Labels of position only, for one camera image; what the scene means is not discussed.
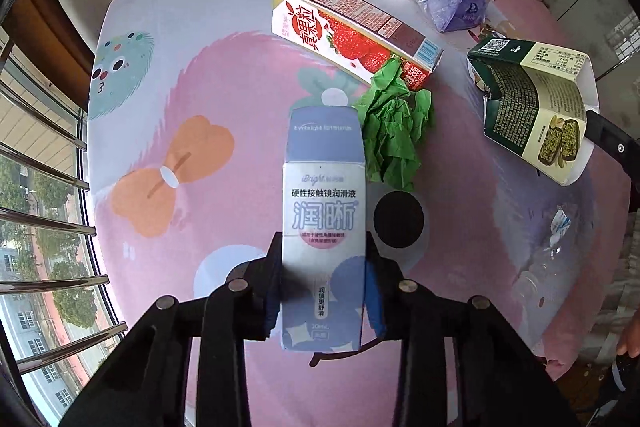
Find blue eye drop box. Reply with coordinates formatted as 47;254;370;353
281;106;367;353

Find clear plastic wrapper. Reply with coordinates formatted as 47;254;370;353
512;202;582;308

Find green snack box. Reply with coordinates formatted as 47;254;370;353
466;37;600;186

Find green crumpled paper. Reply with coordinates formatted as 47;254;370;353
355;57;435;192

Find purple plastic bag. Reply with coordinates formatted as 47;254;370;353
416;0;490;32

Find cartoon print bed sheet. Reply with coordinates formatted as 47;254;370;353
86;0;597;427

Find window metal railing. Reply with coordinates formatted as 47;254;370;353
0;26;129;408

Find strawberry milk carton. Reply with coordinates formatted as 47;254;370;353
271;0;442;91

